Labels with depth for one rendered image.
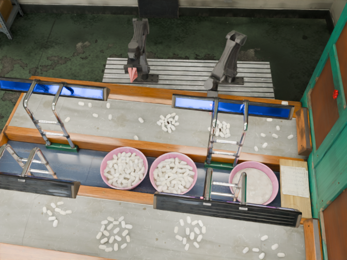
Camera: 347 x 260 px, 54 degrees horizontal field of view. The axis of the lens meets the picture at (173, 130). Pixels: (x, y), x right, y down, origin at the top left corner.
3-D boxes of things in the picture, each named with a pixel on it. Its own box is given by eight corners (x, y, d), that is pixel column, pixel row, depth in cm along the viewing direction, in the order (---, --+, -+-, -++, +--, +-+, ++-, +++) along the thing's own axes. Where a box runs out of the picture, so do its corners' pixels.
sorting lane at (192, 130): (26, 92, 228) (25, 90, 227) (301, 120, 212) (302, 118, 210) (8, 129, 212) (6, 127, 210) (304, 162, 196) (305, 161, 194)
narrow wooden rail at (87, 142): (13, 134, 217) (5, 125, 208) (301, 167, 201) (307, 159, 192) (9, 142, 214) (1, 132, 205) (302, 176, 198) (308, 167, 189)
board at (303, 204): (279, 159, 192) (279, 158, 191) (306, 162, 190) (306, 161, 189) (281, 215, 174) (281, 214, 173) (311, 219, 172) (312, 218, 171)
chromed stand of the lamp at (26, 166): (34, 179, 197) (0, 139, 160) (67, 183, 195) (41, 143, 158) (21, 211, 187) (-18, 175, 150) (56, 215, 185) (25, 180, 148)
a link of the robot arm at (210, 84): (213, 92, 200) (221, 74, 197) (200, 86, 203) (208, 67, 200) (218, 93, 210) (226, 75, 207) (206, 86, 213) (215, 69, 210)
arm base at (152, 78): (157, 75, 231) (158, 67, 235) (128, 74, 232) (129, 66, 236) (158, 82, 238) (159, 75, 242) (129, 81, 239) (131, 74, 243)
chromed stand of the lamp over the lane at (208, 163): (206, 140, 210) (212, 94, 173) (238, 144, 208) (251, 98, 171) (203, 167, 200) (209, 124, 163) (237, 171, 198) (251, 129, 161)
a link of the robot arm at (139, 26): (142, 48, 195) (147, 14, 212) (127, 48, 195) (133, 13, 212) (144, 63, 205) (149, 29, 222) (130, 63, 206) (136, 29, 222)
